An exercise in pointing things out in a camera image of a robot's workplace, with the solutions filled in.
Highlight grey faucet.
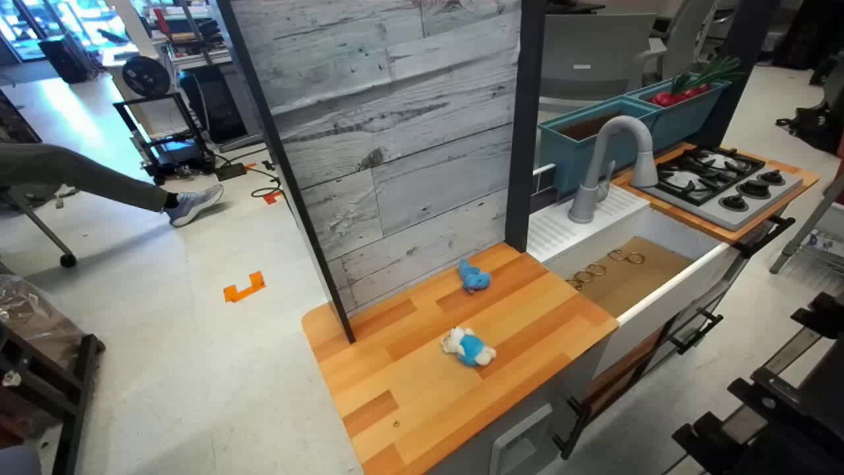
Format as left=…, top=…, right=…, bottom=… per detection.
left=566, top=112, right=660, bottom=224

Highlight small blue plush toy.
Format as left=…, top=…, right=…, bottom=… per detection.
left=456, top=259, right=494, bottom=294

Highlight grey wood-look back panel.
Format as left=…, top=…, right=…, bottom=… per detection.
left=229, top=0, right=522, bottom=315

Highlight blue and white plush toy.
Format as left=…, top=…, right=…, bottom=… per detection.
left=438, top=325, right=499, bottom=370

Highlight wooden counter cabinet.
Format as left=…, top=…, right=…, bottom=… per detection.
left=301, top=239, right=623, bottom=475

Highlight white sink basin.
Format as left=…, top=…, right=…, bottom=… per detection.
left=526, top=180, right=742, bottom=378

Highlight large teal bin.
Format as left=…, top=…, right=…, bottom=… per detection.
left=535, top=98, right=660, bottom=198

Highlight grey sneaker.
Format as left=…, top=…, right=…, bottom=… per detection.
left=166, top=182, right=226, bottom=228

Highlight black 3D printer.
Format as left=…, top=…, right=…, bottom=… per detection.
left=113, top=89, right=218, bottom=184

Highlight grey toy stove top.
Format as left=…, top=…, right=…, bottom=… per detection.
left=634, top=144, right=804, bottom=231

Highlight red toy vegetables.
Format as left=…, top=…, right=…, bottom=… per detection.
left=653, top=81, right=713, bottom=108

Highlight teal bin with vegetables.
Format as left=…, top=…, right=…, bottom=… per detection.
left=624, top=77, right=730, bottom=153

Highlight black filament spool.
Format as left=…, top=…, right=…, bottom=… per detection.
left=119, top=53, right=173, bottom=100

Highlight wooden board under stove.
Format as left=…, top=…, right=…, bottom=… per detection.
left=613, top=139, right=824, bottom=248

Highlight green toy vegetables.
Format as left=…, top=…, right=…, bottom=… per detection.
left=669, top=54, right=743, bottom=95

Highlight person's leg in grey trousers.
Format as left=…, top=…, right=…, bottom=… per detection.
left=0, top=139, right=173, bottom=214

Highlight chair leg with caster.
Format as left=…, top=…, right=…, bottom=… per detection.
left=0, top=188, right=80, bottom=271

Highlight black cart with clutter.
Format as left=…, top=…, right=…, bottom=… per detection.
left=0, top=260, right=109, bottom=475

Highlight black metal stand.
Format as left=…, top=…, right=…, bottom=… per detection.
left=669, top=289, right=844, bottom=475

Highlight straight black frame post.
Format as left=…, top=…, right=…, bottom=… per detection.
left=503, top=0, right=548, bottom=255

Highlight slanted black frame post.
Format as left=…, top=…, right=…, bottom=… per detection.
left=214, top=0, right=359, bottom=346

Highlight orange floor marker bracket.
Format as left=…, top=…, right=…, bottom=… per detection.
left=221, top=269, right=270, bottom=306

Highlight black drawer handle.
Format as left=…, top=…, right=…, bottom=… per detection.
left=552, top=392, right=594, bottom=461

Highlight black cabinet door handle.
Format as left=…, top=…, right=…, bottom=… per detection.
left=669, top=306, right=725, bottom=356

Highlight black oven door handle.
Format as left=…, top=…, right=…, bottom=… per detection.
left=734, top=214, right=799, bottom=260

